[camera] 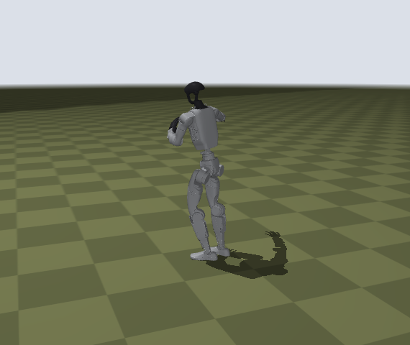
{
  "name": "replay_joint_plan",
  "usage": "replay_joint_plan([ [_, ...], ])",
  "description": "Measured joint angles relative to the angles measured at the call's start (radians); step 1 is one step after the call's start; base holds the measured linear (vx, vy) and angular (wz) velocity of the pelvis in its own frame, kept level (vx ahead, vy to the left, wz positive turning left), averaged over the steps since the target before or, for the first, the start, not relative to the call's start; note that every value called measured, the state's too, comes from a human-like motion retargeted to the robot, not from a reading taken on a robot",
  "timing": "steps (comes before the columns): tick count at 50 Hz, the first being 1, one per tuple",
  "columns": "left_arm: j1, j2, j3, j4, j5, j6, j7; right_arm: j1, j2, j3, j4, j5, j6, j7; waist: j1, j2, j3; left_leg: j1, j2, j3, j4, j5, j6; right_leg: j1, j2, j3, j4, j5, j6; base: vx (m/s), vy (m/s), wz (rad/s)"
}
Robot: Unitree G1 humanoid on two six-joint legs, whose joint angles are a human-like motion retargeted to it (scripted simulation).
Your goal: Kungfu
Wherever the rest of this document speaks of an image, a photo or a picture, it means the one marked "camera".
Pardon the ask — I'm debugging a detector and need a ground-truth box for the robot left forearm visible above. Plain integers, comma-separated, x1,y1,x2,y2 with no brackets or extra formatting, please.
167,128,176,144

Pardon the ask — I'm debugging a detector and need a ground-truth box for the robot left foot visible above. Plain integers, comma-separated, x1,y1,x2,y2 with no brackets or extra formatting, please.
190,251,218,261

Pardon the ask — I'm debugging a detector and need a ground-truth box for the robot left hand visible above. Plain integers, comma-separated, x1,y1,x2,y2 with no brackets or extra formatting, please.
169,117,179,133

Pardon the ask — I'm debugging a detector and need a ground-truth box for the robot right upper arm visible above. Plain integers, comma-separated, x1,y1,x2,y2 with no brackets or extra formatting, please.
211,106,224,122

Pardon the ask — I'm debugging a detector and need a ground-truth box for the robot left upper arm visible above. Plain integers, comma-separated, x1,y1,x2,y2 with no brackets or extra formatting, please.
173,112,195,146

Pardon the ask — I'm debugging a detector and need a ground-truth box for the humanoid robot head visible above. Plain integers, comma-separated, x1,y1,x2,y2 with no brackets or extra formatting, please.
184,82,208,109

